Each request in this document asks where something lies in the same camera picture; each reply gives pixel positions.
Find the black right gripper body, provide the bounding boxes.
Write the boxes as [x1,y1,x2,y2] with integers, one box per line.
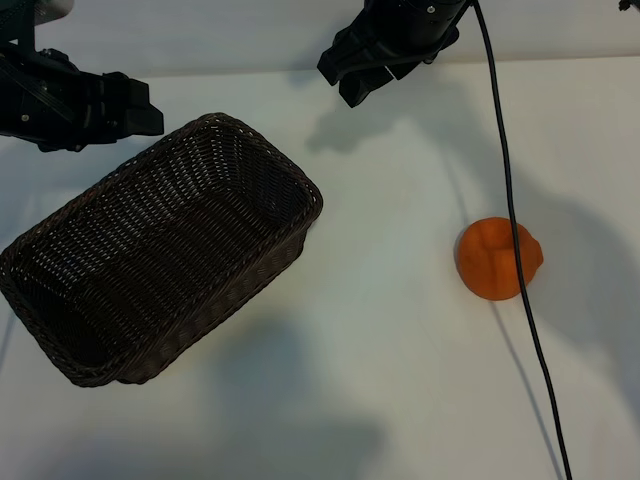
[348,0,472,65]

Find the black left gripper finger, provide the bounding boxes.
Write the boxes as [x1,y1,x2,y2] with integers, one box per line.
[102,71,152,119]
[102,103,166,145]

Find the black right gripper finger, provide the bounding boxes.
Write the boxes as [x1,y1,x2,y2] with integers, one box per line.
[317,28,392,87]
[338,63,397,109]

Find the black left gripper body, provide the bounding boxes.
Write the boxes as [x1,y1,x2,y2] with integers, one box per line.
[0,45,106,154]

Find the dark brown wicker basket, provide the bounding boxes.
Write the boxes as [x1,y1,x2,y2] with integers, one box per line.
[0,112,324,388]

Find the orange fruit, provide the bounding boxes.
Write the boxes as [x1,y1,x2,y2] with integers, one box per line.
[455,216,545,302]

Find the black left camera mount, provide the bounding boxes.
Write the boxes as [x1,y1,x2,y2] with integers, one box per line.
[0,0,40,57]

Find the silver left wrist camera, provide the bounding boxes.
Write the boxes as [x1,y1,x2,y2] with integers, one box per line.
[33,0,74,25]

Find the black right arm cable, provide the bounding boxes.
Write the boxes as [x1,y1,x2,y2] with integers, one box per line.
[471,0,574,480]

